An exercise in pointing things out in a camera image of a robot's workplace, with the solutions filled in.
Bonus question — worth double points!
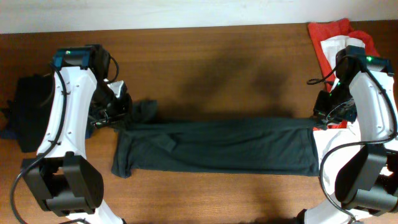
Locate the dark green t-shirt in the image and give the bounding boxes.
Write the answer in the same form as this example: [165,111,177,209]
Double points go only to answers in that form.
[111,100,319,178]

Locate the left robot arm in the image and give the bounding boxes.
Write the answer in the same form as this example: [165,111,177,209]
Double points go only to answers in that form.
[17,44,132,223]

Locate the folded black clothes stack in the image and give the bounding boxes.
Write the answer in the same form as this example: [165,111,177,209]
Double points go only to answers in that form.
[2,71,96,157]

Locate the white t-shirt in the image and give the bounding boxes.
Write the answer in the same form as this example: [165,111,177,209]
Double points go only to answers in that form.
[312,34,398,218]

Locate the red t-shirt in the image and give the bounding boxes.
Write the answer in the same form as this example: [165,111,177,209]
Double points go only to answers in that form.
[307,17,380,130]

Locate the blue folded garment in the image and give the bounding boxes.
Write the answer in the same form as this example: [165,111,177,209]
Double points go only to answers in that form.
[0,129,17,140]

